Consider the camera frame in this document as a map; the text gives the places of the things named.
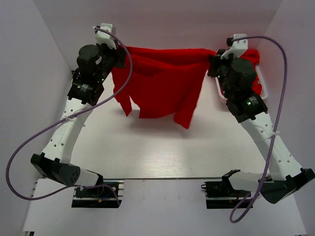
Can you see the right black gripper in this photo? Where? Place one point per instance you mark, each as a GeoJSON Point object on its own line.
{"type": "Point", "coordinates": [216, 61]}

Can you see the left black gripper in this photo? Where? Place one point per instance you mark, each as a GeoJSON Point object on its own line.
{"type": "Point", "coordinates": [119, 51]}

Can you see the red t shirt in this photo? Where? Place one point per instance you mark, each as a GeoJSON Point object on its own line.
{"type": "Point", "coordinates": [163, 82]}

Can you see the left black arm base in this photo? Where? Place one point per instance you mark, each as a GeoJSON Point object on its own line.
{"type": "Point", "coordinates": [100, 197]}

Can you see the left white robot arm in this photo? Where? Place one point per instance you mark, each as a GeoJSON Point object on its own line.
{"type": "Point", "coordinates": [55, 160]}

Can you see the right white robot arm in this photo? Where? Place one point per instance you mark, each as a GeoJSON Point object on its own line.
{"type": "Point", "coordinates": [284, 175]}

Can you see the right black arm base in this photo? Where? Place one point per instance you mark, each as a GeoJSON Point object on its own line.
{"type": "Point", "coordinates": [217, 197]}

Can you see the red t shirts in basket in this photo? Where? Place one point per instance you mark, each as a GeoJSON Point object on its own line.
{"type": "Point", "coordinates": [253, 56]}

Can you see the white plastic basket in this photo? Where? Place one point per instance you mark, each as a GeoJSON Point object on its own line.
{"type": "Point", "coordinates": [264, 93]}

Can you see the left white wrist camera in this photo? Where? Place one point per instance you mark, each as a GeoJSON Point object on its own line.
{"type": "Point", "coordinates": [104, 38]}

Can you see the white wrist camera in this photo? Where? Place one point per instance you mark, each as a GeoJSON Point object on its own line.
{"type": "Point", "coordinates": [104, 38]}
{"type": "Point", "coordinates": [238, 44]}

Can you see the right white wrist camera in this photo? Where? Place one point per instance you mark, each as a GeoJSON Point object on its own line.
{"type": "Point", "coordinates": [238, 44]}

